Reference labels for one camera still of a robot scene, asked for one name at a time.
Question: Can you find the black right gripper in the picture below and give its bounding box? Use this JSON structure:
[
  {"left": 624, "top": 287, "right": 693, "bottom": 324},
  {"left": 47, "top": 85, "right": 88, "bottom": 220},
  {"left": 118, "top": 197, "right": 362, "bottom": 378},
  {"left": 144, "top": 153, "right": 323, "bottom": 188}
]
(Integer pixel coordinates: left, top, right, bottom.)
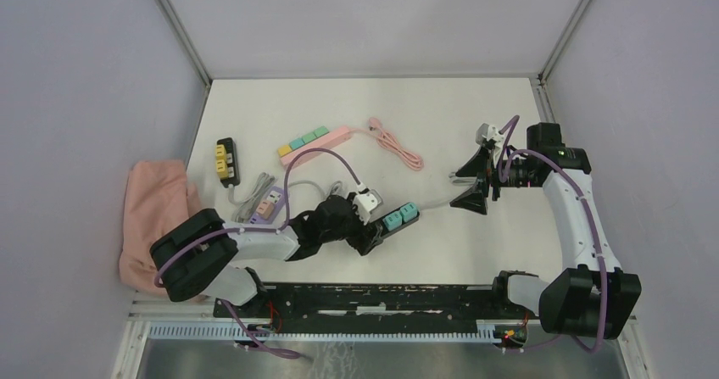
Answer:
[{"left": 450, "top": 143, "right": 539, "bottom": 214}]

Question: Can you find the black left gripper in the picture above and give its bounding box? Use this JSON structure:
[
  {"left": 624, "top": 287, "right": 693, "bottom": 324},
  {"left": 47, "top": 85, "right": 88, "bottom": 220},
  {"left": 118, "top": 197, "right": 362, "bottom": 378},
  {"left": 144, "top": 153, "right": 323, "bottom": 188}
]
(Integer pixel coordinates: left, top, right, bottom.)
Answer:
[{"left": 320, "top": 192, "right": 382, "bottom": 255}]

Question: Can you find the black power strip green USB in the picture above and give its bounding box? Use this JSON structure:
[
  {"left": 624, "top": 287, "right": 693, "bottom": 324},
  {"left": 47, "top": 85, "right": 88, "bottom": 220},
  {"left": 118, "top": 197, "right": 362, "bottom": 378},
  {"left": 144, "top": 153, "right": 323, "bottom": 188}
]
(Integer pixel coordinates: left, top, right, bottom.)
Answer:
[{"left": 370, "top": 205, "right": 421, "bottom": 239}]

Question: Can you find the teal USB charger plug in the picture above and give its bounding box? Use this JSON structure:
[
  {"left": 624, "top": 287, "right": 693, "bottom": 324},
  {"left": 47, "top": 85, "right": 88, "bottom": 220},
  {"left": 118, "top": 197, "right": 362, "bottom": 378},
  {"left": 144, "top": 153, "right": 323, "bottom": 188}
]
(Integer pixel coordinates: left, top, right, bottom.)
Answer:
[
  {"left": 382, "top": 211, "right": 403, "bottom": 231},
  {"left": 399, "top": 203, "right": 419, "bottom": 223}
]

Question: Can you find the pink power strip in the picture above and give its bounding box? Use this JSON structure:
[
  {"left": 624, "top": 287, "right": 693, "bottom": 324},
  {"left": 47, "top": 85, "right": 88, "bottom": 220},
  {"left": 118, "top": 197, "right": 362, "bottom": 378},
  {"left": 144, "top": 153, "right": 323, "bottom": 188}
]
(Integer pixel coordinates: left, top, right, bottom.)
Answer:
[{"left": 278, "top": 125, "right": 352, "bottom": 169}]

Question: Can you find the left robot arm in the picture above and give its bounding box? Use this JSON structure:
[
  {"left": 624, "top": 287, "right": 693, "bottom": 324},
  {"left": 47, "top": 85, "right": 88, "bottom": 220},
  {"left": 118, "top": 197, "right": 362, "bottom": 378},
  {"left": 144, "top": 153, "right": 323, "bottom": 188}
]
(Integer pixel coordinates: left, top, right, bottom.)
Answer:
[{"left": 149, "top": 189, "right": 382, "bottom": 317}]

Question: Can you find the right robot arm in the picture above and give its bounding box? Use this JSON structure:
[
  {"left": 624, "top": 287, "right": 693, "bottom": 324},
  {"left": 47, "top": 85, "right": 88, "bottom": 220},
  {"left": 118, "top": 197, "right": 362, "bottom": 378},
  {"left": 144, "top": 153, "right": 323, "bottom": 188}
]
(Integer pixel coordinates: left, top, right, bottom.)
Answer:
[{"left": 450, "top": 118, "right": 642, "bottom": 342}]

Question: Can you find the beige pink charger plug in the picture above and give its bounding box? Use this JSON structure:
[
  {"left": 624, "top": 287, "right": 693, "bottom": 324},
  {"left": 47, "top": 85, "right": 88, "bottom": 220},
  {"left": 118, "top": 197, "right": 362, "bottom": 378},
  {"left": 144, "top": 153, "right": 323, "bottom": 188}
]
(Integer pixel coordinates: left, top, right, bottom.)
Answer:
[{"left": 255, "top": 200, "right": 275, "bottom": 220}]

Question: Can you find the green cube plug on pink strip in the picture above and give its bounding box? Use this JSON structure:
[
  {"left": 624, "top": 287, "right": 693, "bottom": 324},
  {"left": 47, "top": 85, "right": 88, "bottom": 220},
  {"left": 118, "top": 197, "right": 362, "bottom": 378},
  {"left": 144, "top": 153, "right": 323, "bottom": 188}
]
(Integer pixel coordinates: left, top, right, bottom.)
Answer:
[{"left": 302, "top": 132, "right": 317, "bottom": 144}]

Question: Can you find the teal cube plug on pink strip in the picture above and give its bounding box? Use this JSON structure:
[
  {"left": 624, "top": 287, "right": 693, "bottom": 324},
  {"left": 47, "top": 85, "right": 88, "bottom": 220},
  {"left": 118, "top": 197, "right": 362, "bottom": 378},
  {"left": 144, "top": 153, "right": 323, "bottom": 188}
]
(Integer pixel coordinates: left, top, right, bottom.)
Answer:
[{"left": 288, "top": 138, "right": 305, "bottom": 151}]

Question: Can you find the yellow cube plug on pink strip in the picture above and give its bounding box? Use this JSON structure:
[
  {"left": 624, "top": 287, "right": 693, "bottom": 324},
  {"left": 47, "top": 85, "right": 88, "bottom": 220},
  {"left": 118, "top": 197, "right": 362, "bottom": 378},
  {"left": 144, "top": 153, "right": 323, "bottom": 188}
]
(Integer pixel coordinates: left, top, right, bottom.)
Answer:
[{"left": 277, "top": 144, "right": 293, "bottom": 157}]

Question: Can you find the yellow charger plug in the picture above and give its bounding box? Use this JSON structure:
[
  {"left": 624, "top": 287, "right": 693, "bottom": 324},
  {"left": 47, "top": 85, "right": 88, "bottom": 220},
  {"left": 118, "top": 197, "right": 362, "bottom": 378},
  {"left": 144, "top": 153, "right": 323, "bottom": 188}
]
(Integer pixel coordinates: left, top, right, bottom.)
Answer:
[
  {"left": 215, "top": 143, "right": 227, "bottom": 160},
  {"left": 215, "top": 159, "right": 230, "bottom": 180}
]

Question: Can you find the purple power strip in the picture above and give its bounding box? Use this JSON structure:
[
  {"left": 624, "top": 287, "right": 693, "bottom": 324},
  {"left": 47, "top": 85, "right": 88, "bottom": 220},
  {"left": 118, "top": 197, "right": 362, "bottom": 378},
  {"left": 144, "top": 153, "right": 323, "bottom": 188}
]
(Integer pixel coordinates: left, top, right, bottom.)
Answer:
[{"left": 248, "top": 186, "right": 286, "bottom": 225}]

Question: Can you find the small black power strip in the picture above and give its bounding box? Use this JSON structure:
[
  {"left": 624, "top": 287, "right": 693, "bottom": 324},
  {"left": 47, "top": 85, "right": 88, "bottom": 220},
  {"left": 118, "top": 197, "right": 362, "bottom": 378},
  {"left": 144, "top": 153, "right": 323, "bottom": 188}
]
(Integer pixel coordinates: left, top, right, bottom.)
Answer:
[{"left": 215, "top": 137, "right": 241, "bottom": 188}]

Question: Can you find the pink cloth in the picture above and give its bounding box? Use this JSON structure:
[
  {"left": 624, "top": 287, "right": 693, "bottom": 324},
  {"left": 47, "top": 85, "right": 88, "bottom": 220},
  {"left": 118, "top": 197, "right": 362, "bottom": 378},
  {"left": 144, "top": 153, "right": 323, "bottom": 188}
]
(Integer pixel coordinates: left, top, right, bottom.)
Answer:
[{"left": 119, "top": 159, "right": 202, "bottom": 298}]

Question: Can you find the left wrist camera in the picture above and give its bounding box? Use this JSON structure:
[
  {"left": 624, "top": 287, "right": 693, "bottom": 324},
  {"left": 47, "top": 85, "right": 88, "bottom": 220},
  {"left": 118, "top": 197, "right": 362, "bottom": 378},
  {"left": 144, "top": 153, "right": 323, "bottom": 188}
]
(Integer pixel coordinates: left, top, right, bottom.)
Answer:
[{"left": 353, "top": 190, "right": 382, "bottom": 225}]

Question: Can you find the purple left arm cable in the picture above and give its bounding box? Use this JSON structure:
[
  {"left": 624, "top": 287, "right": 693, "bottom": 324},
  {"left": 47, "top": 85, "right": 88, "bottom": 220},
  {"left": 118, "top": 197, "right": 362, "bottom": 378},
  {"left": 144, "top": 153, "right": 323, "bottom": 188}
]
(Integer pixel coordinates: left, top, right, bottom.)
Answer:
[{"left": 153, "top": 148, "right": 371, "bottom": 360}]

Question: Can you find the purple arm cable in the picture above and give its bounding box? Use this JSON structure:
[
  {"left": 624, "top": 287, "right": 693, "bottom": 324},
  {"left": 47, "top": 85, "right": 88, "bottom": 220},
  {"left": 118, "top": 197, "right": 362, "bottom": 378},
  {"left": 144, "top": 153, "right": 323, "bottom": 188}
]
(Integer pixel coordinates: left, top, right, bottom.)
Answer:
[
  {"left": 153, "top": 148, "right": 371, "bottom": 360},
  {"left": 496, "top": 114, "right": 610, "bottom": 355}
]

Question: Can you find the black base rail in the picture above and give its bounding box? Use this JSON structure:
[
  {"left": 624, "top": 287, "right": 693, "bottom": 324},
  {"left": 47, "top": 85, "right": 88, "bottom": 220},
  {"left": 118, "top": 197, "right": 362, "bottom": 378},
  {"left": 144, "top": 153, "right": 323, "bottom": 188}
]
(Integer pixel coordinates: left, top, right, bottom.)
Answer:
[{"left": 237, "top": 282, "right": 540, "bottom": 335}]

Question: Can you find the grey cable of small strip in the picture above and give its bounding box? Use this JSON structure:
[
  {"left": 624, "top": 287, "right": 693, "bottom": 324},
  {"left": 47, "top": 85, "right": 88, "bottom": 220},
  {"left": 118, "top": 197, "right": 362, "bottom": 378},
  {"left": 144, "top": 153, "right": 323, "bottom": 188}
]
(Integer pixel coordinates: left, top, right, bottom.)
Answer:
[{"left": 227, "top": 172, "right": 277, "bottom": 224}]

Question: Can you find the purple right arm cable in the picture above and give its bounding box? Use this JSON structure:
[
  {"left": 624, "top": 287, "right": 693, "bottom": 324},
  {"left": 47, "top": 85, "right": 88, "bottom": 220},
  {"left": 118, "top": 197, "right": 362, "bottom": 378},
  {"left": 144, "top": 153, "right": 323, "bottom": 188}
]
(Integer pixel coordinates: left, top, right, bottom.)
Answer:
[{"left": 496, "top": 114, "right": 610, "bottom": 355}]

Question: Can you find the white slotted cable duct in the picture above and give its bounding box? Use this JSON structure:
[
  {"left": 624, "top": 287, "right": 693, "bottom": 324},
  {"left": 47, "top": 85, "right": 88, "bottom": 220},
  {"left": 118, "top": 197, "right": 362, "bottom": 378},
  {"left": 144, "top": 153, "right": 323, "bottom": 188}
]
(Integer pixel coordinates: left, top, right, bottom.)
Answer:
[{"left": 147, "top": 320, "right": 500, "bottom": 344}]

